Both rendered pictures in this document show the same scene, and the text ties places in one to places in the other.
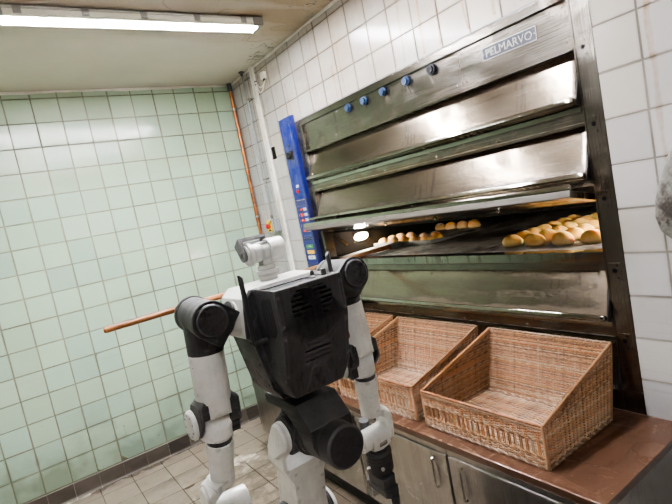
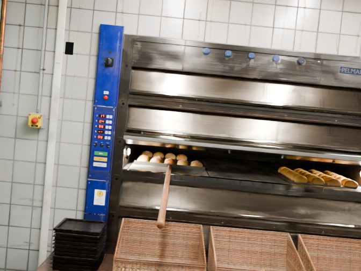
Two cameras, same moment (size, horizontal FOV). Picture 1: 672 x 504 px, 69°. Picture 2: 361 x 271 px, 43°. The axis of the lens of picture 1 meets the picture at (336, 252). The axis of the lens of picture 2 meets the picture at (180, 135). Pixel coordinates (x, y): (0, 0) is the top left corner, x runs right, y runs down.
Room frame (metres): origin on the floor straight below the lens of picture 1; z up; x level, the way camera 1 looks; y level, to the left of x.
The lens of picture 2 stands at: (1.22, 2.49, 1.62)
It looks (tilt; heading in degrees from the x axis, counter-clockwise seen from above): 3 degrees down; 303
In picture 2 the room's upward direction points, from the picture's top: 5 degrees clockwise
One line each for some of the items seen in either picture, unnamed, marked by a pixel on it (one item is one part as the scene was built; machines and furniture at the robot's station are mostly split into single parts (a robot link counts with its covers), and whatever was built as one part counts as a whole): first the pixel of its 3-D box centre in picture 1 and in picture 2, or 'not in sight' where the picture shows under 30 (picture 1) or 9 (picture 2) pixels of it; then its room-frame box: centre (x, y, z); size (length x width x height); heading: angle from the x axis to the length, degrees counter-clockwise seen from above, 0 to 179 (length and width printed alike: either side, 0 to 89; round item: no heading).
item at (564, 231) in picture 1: (581, 226); (315, 176); (2.25, -1.13, 1.21); 0.61 x 0.48 x 0.06; 124
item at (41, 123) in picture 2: (273, 225); (36, 120); (3.71, 0.42, 1.46); 0.10 x 0.07 x 0.10; 34
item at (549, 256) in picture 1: (429, 259); (250, 183); (2.50, -0.46, 1.16); 1.80 x 0.06 x 0.04; 34
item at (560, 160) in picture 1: (412, 186); (257, 129); (2.49, -0.44, 1.54); 1.79 x 0.11 x 0.19; 34
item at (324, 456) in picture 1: (314, 422); not in sight; (1.29, 0.15, 0.97); 0.28 x 0.13 x 0.18; 34
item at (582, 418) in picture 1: (513, 386); (347, 268); (1.82, -0.57, 0.72); 0.56 x 0.49 x 0.28; 33
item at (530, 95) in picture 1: (403, 135); (260, 92); (2.49, -0.44, 1.80); 1.79 x 0.11 x 0.19; 34
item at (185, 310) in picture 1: (203, 326); not in sight; (1.21, 0.36, 1.30); 0.12 x 0.09 x 0.14; 33
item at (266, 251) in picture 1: (265, 254); not in sight; (1.37, 0.19, 1.44); 0.10 x 0.07 x 0.09; 124
